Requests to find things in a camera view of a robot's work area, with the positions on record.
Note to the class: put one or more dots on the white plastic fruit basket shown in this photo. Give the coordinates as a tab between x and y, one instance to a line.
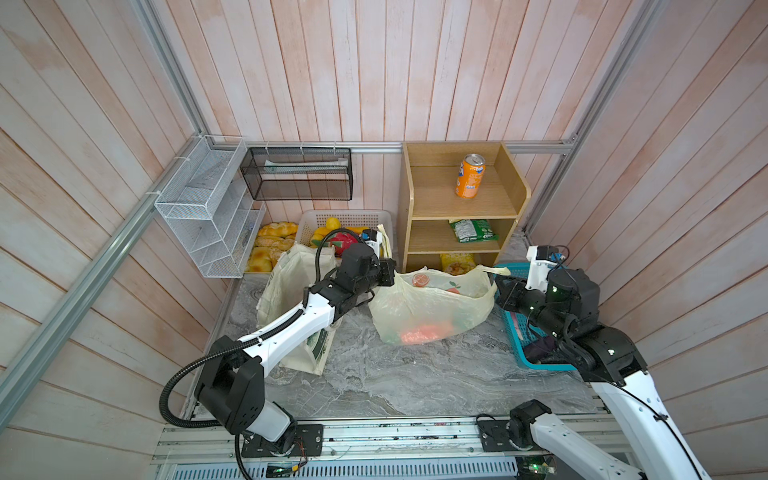
350	219

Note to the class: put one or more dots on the orange soda can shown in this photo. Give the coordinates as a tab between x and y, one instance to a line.
471	172

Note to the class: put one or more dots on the wooden shelf unit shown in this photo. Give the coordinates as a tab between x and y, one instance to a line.
428	202

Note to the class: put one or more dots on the yellow chips packet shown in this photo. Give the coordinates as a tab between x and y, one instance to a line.
457	263

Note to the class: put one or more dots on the pink dragon fruit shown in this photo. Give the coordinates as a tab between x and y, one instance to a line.
339	242

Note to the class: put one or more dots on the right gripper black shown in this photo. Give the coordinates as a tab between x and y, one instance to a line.
506	295

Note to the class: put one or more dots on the yellow plastic bag orange print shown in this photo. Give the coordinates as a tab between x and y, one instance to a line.
428	296

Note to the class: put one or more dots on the cream canvas tote bag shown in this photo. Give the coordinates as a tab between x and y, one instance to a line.
293	272

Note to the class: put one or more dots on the green snack packet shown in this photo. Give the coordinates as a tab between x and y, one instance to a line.
473	230

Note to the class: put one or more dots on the white wire rack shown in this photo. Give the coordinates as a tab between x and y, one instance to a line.
209	208

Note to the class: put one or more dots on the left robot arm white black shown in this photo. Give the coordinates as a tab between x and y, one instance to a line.
231	385

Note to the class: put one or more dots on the yellow lemon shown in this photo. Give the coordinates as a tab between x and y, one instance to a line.
332	223

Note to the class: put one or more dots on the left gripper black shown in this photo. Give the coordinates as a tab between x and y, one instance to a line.
387	267

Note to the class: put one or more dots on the black mesh basket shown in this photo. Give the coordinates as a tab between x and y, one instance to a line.
298	173

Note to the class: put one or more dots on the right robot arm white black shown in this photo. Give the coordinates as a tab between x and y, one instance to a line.
610	362

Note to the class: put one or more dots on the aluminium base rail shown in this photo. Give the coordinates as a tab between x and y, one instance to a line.
399	448

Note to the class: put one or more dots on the tray of yellow breads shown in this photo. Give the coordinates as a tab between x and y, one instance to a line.
272	241

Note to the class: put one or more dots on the purple eggplant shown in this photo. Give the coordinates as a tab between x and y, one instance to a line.
541	351

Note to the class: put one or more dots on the teal plastic basket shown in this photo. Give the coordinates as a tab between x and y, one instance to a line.
520	334

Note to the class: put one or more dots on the orange carrot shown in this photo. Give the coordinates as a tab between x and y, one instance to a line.
426	333

